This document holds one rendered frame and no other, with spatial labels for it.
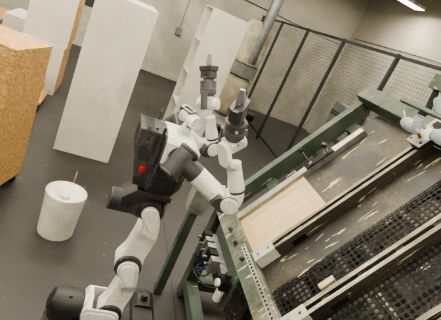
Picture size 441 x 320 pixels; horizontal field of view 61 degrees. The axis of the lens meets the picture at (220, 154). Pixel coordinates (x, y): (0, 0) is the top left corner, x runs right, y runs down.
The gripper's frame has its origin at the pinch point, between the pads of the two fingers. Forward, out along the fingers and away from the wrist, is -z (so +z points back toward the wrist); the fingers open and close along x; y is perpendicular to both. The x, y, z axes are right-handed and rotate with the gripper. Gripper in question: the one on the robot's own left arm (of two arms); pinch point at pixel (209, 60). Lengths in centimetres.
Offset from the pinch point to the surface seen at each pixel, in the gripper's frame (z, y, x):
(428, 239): 73, -22, 110
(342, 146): 47, -73, 44
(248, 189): 82, -51, -11
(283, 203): 81, -41, 25
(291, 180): 69, -52, 22
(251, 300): 116, 9, 45
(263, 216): 90, -34, 16
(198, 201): 88, -19, -26
